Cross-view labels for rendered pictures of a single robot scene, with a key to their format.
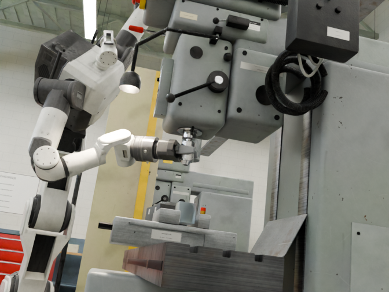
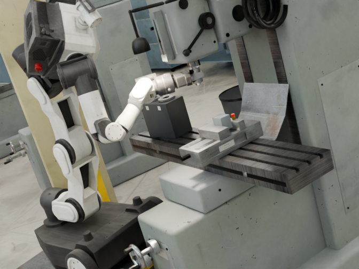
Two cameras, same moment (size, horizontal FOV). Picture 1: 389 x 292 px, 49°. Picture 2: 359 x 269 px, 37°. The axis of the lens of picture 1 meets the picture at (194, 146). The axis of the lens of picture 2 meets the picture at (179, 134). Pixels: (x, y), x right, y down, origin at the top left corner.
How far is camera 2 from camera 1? 1.42 m
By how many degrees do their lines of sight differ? 37
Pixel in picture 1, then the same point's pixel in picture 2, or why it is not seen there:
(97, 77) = (91, 40)
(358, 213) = (319, 72)
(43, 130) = (96, 113)
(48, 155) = (116, 130)
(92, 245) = (40, 127)
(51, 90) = (78, 77)
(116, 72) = not seen: hidden behind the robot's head
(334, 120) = (292, 18)
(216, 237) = (251, 129)
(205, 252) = (302, 168)
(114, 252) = not seen: hidden behind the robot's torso
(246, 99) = (228, 23)
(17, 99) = not seen: outside the picture
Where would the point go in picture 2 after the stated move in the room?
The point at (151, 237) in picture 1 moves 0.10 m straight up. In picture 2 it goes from (220, 151) to (214, 129)
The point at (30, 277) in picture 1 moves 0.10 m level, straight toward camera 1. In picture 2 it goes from (86, 195) to (96, 198)
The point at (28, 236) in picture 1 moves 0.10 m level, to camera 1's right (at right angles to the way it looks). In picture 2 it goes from (76, 173) to (94, 165)
